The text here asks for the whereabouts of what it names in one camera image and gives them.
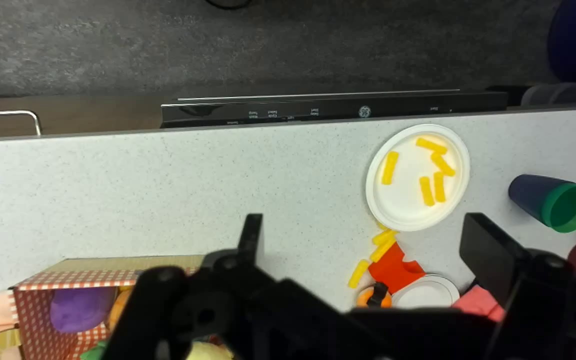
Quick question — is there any green plastic cup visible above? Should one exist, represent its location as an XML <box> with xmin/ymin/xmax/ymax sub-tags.
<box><xmin>541</xmin><ymin>181</ymin><xmax>576</xmax><ymax>233</ymax></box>

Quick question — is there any metal drawer handle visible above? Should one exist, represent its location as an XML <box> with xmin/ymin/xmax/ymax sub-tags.
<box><xmin>0</xmin><ymin>108</ymin><xmax>45</xmax><ymax>139</ymax></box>

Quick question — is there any green toy vegetable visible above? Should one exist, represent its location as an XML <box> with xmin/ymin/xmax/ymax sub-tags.
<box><xmin>86</xmin><ymin>337</ymin><xmax>113</xmax><ymax>360</ymax></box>

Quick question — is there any yellow toy fry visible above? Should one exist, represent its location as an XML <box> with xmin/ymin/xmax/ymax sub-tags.
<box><xmin>414</xmin><ymin>136</ymin><xmax>448</xmax><ymax>155</ymax></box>
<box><xmin>370</xmin><ymin>227</ymin><xmax>398</xmax><ymax>245</ymax></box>
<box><xmin>381</xmin><ymin>150</ymin><xmax>402</xmax><ymax>186</ymax></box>
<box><xmin>419</xmin><ymin>174</ymin><xmax>436</xmax><ymax>208</ymax></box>
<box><xmin>347</xmin><ymin>258</ymin><xmax>373</xmax><ymax>289</ymax></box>
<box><xmin>433</xmin><ymin>169</ymin><xmax>448</xmax><ymax>203</ymax></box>
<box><xmin>433</xmin><ymin>152</ymin><xmax>459</xmax><ymax>177</ymax></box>
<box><xmin>368</xmin><ymin>237</ymin><xmax>398</xmax><ymax>263</ymax></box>

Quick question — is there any white paper plate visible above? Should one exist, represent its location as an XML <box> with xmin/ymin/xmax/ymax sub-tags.
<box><xmin>391</xmin><ymin>272</ymin><xmax>462</xmax><ymax>310</ymax></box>
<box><xmin>365</xmin><ymin>122</ymin><xmax>472</xmax><ymax>233</ymax></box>

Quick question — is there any purple toy vegetable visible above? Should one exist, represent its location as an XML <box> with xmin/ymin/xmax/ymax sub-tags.
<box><xmin>49</xmin><ymin>286</ymin><xmax>118</xmax><ymax>335</ymax></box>

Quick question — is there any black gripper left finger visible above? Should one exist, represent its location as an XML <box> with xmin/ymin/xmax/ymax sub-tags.
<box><xmin>104</xmin><ymin>212</ymin><xmax>284</xmax><ymax>360</ymax></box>

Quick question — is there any yellow toy banana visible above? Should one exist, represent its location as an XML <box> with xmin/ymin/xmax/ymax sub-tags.
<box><xmin>187</xmin><ymin>337</ymin><xmax>239</xmax><ymax>360</ymax></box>

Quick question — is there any red toy fries carton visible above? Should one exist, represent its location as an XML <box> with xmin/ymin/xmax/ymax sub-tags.
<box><xmin>366</xmin><ymin>242</ymin><xmax>428</xmax><ymax>296</ymax></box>

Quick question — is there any blue plastic cup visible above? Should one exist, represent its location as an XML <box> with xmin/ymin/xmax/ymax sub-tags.
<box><xmin>507</xmin><ymin>171</ymin><xmax>571</xmax><ymax>225</ymax></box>

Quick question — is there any black floor cable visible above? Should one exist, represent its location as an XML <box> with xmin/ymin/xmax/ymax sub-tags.
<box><xmin>205</xmin><ymin>0</ymin><xmax>252</xmax><ymax>11</ymax></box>

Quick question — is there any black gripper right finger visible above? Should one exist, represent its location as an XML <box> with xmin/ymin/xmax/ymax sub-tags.
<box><xmin>459</xmin><ymin>212</ymin><xmax>576</xmax><ymax>360</ymax></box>

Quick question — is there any wooden tray of toy food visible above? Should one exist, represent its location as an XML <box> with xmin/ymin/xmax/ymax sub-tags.
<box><xmin>8</xmin><ymin>254</ymin><xmax>209</xmax><ymax>360</ymax></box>

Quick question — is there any orange and black toy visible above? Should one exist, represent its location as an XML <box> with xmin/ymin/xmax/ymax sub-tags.
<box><xmin>357</xmin><ymin>281</ymin><xmax>394</xmax><ymax>310</ymax></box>

